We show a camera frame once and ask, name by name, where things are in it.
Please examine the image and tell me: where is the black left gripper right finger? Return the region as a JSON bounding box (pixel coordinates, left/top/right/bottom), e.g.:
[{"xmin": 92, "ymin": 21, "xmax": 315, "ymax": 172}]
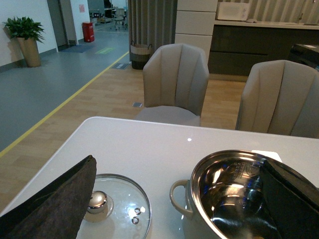
[{"xmin": 260, "ymin": 160, "xmax": 319, "ymax": 239}]

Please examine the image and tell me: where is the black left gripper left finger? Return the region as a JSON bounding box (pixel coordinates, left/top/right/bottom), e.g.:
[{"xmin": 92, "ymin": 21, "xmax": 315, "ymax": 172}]
[{"xmin": 0, "ymin": 155, "xmax": 97, "ymax": 239}]

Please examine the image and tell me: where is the glass pot lid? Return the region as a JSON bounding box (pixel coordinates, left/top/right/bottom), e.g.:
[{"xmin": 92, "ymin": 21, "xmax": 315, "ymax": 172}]
[{"xmin": 77, "ymin": 174, "xmax": 152, "ymax": 239}]

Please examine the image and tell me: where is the steel cooking pot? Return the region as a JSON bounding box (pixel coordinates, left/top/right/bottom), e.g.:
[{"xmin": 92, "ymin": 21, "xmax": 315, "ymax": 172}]
[{"xmin": 171, "ymin": 150, "xmax": 282, "ymax": 239}]

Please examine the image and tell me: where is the table label sticker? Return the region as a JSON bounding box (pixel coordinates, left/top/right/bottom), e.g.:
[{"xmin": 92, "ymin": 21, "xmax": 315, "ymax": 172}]
[{"xmin": 251, "ymin": 150, "xmax": 283, "ymax": 163}]

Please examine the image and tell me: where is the beige chair right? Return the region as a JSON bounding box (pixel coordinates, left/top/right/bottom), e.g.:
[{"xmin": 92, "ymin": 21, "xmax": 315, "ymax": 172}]
[{"xmin": 235, "ymin": 60, "xmax": 319, "ymax": 138}]

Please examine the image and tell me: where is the beige chair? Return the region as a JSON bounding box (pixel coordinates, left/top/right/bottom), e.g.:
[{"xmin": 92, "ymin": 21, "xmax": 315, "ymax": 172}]
[
  {"xmin": 135, "ymin": 43, "xmax": 209, "ymax": 126},
  {"xmin": 235, "ymin": 60, "xmax": 319, "ymax": 138}
]

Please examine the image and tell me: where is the black appliance box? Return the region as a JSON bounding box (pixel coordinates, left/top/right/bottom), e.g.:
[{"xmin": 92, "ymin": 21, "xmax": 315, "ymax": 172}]
[{"xmin": 288, "ymin": 44, "xmax": 319, "ymax": 71}]

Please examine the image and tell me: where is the dark kitchen counter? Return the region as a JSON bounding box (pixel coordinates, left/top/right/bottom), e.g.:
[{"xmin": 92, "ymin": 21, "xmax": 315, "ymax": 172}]
[{"xmin": 208, "ymin": 24, "xmax": 319, "ymax": 76}]

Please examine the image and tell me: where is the beige chair left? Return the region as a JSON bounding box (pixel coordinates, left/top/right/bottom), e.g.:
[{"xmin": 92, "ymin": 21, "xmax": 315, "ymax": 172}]
[{"xmin": 135, "ymin": 43, "xmax": 209, "ymax": 126}]

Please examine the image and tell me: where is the woven laundry basket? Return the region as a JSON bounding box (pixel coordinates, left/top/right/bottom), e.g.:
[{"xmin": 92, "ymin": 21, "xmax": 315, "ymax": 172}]
[{"xmin": 130, "ymin": 40, "xmax": 152, "ymax": 70}]

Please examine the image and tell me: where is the potted green plant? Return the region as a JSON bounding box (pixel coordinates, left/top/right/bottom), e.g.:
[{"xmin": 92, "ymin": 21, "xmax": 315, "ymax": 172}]
[{"xmin": 4, "ymin": 16, "xmax": 44, "ymax": 67}]

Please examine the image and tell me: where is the red bin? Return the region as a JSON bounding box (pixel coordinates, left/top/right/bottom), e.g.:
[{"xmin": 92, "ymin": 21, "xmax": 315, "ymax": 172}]
[{"xmin": 82, "ymin": 22, "xmax": 95, "ymax": 42}]

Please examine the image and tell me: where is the white microwave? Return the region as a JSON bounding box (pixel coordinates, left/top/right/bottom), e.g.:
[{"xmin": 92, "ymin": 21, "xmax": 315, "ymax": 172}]
[{"xmin": 216, "ymin": 2, "xmax": 250, "ymax": 21}]

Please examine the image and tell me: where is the office chair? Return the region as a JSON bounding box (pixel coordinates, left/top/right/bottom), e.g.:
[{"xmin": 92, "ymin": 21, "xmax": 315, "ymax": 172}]
[{"xmin": 112, "ymin": 8, "xmax": 127, "ymax": 30}]

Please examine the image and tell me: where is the white cabinet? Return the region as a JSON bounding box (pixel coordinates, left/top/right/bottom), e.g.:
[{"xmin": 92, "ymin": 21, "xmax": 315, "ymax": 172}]
[{"xmin": 175, "ymin": 0, "xmax": 218, "ymax": 59}]

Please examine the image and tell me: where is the grey curtain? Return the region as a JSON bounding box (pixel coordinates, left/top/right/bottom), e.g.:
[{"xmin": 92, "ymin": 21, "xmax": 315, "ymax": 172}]
[{"xmin": 128, "ymin": 0, "xmax": 177, "ymax": 52}]

